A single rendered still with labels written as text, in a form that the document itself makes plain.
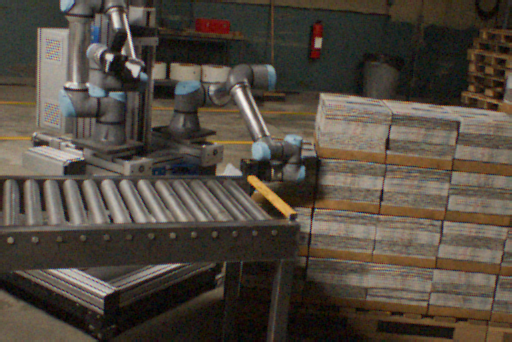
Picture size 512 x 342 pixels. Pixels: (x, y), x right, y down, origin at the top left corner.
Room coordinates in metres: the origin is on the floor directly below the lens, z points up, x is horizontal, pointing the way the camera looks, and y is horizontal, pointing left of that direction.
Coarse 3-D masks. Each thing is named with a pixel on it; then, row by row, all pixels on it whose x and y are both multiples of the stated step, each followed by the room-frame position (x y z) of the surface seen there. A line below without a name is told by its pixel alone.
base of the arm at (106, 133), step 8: (96, 120) 2.76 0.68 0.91; (96, 128) 2.75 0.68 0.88; (104, 128) 2.73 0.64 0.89; (112, 128) 2.74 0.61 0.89; (120, 128) 2.76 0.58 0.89; (96, 136) 2.73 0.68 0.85; (104, 136) 2.72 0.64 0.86; (112, 136) 2.73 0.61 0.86; (120, 136) 2.75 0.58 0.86; (104, 144) 2.72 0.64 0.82; (112, 144) 2.72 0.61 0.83; (120, 144) 2.74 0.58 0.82
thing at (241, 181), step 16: (0, 176) 2.21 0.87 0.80; (16, 176) 2.23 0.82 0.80; (32, 176) 2.25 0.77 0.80; (48, 176) 2.27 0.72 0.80; (64, 176) 2.29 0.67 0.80; (80, 176) 2.30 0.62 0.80; (96, 176) 2.33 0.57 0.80; (112, 176) 2.35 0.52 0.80; (128, 176) 2.37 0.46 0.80; (144, 176) 2.39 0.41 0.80; (160, 176) 2.41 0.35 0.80; (176, 176) 2.43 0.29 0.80; (192, 176) 2.45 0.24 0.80; (208, 176) 2.47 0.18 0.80; (224, 176) 2.50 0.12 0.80; (240, 176) 2.52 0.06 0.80; (0, 192) 2.18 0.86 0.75; (80, 192) 2.27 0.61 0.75; (0, 208) 2.18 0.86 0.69; (64, 208) 2.26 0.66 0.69; (128, 208) 2.33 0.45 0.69
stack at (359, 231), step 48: (288, 192) 2.83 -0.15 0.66; (336, 192) 2.83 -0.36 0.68; (384, 192) 2.84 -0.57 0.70; (432, 192) 2.85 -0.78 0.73; (480, 192) 2.85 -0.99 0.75; (336, 240) 2.84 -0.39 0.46; (384, 240) 2.84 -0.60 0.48; (432, 240) 2.83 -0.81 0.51; (480, 240) 2.85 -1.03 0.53; (336, 288) 2.83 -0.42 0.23; (384, 288) 2.84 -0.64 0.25; (432, 288) 2.84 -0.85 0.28; (480, 288) 2.84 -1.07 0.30; (384, 336) 2.84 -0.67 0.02; (480, 336) 2.84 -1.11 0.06
